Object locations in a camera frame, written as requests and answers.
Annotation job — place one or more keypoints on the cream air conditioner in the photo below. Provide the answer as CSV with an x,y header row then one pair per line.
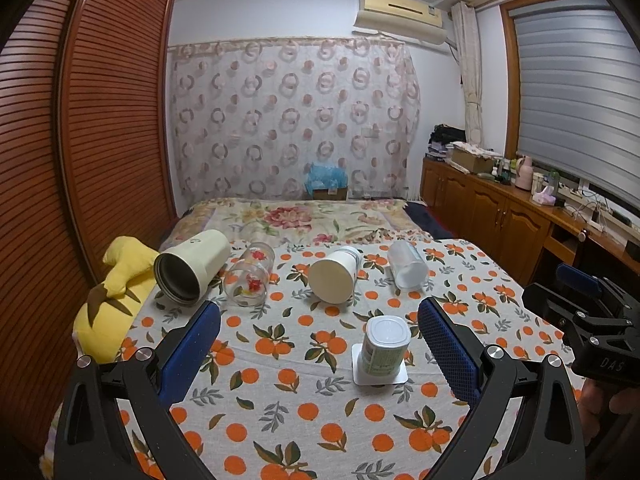
x,y
400,17

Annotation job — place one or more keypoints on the translucent plastic cup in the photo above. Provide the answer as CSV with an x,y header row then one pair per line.
x,y
407,265

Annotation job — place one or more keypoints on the yellow plush toy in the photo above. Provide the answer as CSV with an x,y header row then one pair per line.
x,y
112,305

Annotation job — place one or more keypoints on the person's right hand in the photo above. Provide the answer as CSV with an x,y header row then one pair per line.
x,y
595,400

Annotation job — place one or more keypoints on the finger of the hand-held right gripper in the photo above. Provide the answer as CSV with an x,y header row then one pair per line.
x,y
580,280
550,305

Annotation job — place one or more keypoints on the pink tissue pack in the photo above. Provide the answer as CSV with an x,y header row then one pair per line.
x,y
545,195

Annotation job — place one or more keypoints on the brown louvred wardrobe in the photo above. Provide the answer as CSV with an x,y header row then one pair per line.
x,y
100,110

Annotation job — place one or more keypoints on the blue plastic bag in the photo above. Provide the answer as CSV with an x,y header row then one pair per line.
x,y
325,176

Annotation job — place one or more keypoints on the orange fruit print cloth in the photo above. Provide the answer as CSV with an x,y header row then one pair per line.
x,y
300,410

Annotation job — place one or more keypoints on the pile of folded clothes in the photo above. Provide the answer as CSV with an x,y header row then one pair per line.
x,y
445,142

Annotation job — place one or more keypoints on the clear glass cup red print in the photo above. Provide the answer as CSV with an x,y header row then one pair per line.
x,y
250,275

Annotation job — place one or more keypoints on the grey window blind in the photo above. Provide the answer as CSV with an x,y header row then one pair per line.
x,y
575,85

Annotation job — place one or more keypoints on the pink kettle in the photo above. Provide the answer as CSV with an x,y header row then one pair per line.
x,y
524,174

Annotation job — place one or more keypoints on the small cardboard box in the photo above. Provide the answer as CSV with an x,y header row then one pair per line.
x,y
330,193

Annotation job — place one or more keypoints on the cream window curtain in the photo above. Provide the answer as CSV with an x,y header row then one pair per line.
x,y
470,75

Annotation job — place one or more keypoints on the wooden sideboard cabinet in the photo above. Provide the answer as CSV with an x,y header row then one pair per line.
x,y
490,215

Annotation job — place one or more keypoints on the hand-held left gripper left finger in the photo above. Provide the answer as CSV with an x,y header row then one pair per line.
x,y
192,350

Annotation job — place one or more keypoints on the circle pattern lace curtain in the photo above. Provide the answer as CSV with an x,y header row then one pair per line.
x,y
295,120

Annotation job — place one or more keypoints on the white paper cup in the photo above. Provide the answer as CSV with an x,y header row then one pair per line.
x,y
332,275

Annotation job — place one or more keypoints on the floral blanket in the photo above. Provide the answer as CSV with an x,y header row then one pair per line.
x,y
300,220

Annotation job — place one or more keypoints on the cream steel tumbler cup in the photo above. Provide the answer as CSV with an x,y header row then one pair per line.
x,y
192,265

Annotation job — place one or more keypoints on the dark blue blanket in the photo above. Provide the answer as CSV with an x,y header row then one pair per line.
x,y
425,220

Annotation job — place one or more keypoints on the green label plastic cup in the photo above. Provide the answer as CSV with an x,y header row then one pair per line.
x,y
385,350

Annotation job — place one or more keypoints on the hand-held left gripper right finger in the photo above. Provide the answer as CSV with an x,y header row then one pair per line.
x,y
447,355

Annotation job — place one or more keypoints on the green cap bottle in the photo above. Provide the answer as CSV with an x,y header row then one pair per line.
x,y
554,181

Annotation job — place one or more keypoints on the open cardboard box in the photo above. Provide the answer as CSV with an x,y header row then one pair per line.
x,y
472,160

